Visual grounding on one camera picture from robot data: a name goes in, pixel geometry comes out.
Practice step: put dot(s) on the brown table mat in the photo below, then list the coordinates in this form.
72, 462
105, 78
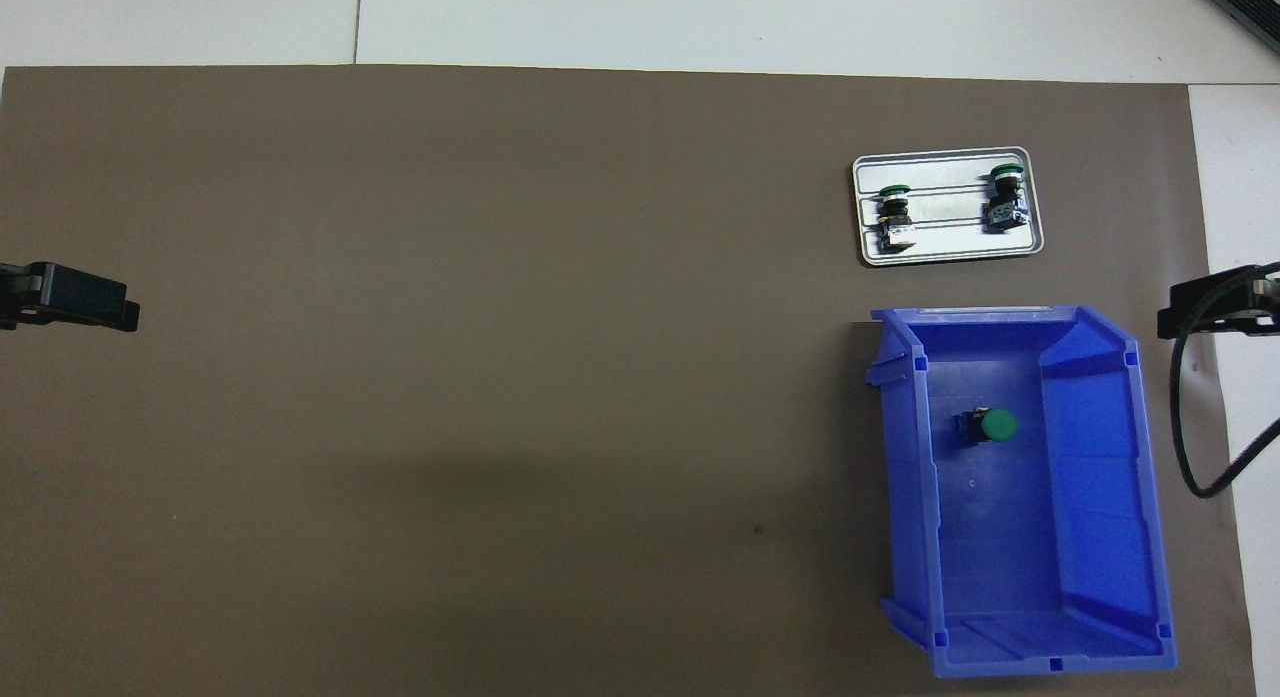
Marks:
650, 227

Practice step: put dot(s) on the grey ribbed device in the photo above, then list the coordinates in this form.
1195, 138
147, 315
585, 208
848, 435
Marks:
1255, 2

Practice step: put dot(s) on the grey metal tray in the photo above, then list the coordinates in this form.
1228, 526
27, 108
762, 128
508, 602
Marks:
950, 242

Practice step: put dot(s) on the blue plastic storage bin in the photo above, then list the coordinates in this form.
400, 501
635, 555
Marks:
1000, 557

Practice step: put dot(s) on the green push button switch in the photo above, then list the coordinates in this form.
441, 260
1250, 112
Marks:
996, 426
896, 217
1004, 202

